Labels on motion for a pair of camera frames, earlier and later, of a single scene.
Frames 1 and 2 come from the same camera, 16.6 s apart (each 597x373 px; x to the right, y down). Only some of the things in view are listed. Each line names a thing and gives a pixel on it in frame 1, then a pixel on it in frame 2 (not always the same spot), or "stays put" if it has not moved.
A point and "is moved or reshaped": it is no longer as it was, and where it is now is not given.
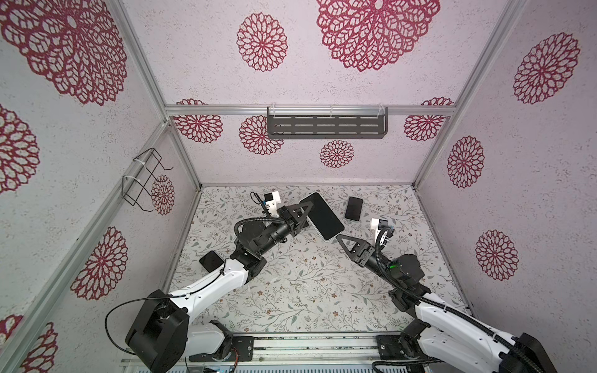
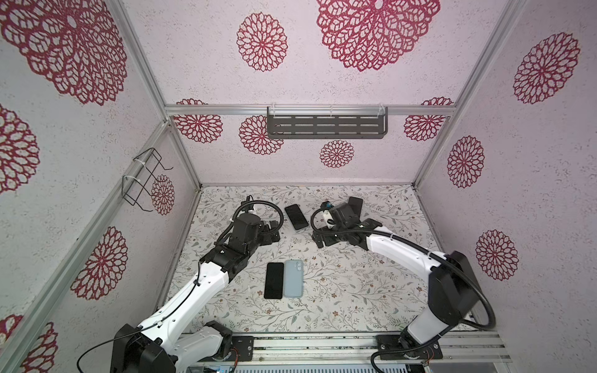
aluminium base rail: x=352 y=350 stays put
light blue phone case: x=211 y=261 is moved or reshaped
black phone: x=322 y=217 is moved or reshaped
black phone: x=354 y=208 stays put
